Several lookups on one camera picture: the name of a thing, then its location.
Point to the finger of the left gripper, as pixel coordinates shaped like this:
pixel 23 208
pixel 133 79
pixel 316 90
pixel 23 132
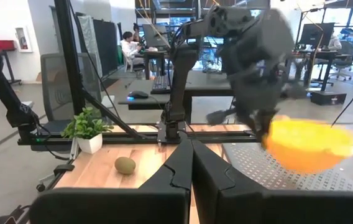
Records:
pixel 266 124
pixel 248 121

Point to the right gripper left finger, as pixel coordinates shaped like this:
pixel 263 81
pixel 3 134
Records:
pixel 117 205

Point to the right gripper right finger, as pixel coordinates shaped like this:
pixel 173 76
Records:
pixel 288 208

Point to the brown-green kiwi fruit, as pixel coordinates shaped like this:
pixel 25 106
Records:
pixel 125 165

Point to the yellow plastic colander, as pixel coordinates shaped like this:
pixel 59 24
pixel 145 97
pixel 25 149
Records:
pixel 310 146

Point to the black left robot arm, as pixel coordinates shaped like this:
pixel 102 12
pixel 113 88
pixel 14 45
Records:
pixel 179 77

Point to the grey perforated metal stand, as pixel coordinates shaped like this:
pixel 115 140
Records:
pixel 257 168

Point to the dark grey desk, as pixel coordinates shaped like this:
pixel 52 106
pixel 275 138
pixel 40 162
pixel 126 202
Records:
pixel 204 84

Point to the black monitor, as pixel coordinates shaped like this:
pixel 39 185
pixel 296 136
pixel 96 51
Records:
pixel 314 34
pixel 153 35

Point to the black caster wheel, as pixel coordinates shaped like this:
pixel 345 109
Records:
pixel 41 187

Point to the green plant in white pot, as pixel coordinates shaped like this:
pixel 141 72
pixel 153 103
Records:
pixel 84 124

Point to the person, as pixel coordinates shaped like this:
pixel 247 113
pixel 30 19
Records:
pixel 136 31
pixel 130 48
pixel 333 43

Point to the black keyboard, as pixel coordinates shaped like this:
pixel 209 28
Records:
pixel 161 84

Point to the black computer mouse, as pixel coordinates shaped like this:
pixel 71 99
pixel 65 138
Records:
pixel 138 95

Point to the grey mesh office chair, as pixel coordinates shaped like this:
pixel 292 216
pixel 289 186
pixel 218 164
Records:
pixel 53 93

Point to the black partition panel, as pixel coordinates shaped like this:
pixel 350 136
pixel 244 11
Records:
pixel 105 46

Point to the black aluminium table frame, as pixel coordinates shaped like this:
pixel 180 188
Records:
pixel 69 62

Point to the wall fire extinguisher cabinet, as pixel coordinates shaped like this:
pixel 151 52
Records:
pixel 23 39

